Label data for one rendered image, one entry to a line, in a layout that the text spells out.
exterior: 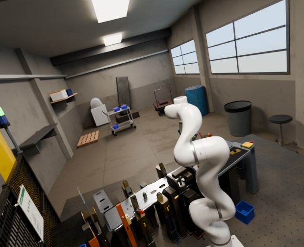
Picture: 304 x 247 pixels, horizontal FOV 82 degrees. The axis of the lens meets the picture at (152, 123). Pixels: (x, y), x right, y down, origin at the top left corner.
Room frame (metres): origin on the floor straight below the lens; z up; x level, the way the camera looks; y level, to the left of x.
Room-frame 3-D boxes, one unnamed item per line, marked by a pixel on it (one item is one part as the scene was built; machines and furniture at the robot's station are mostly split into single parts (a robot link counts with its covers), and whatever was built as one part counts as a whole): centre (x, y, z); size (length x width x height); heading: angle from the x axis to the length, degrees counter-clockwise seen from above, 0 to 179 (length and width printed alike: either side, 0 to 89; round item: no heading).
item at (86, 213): (1.07, 0.62, 0.88); 0.08 x 0.08 x 0.36; 27
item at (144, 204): (1.31, -0.11, 1.00); 1.38 x 0.22 x 0.02; 117
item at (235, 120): (3.56, -1.87, 0.34); 0.54 x 0.53 x 0.67; 7
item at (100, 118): (7.78, 2.09, 0.61); 0.68 x 0.56 x 1.22; 97
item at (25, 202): (0.91, 0.85, 1.30); 0.23 x 0.02 x 0.31; 27
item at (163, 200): (0.98, 0.07, 0.88); 0.11 x 0.07 x 0.37; 27
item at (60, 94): (5.42, 2.42, 1.80); 0.44 x 0.36 x 0.24; 7
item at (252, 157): (1.22, -0.69, 0.92); 0.08 x 0.08 x 0.44; 27
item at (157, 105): (7.04, -0.66, 0.52); 1.28 x 0.75 x 1.03; 6
